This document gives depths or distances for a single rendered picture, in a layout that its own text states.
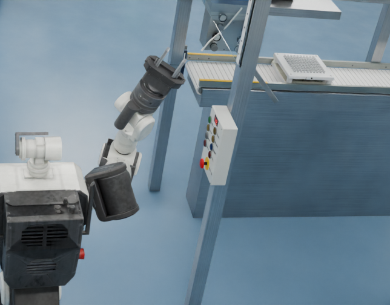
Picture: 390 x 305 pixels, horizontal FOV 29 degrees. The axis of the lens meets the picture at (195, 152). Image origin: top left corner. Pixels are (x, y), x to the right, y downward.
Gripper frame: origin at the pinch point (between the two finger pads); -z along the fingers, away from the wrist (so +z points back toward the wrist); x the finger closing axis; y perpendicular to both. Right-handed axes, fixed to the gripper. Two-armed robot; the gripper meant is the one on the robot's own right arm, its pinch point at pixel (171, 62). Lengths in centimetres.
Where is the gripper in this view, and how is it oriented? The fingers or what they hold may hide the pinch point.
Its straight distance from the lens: 211.9
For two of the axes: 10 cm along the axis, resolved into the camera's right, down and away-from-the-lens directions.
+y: 2.9, -5.9, 7.5
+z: -4.8, 5.9, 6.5
